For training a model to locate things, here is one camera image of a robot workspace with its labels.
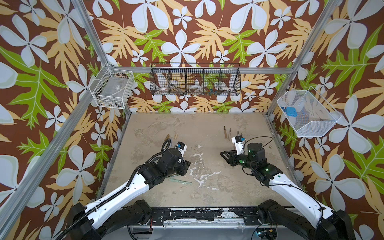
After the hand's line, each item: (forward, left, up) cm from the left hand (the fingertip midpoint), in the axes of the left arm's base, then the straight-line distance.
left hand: (186, 160), depth 76 cm
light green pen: (-6, +2, -17) cm, 18 cm away
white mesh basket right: (+22, -68, +12) cm, 72 cm away
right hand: (+4, -19, +1) cm, 19 cm away
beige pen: (+29, -31, -17) cm, 45 cm away
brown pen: (+29, -28, -18) cm, 44 cm away
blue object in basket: (+26, -60, +10) cm, 66 cm away
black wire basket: (+52, -5, +14) cm, 54 cm away
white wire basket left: (+38, +44, +16) cm, 61 cm away
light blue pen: (+30, -37, -16) cm, 50 cm away
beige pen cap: (+27, +8, -16) cm, 33 cm away
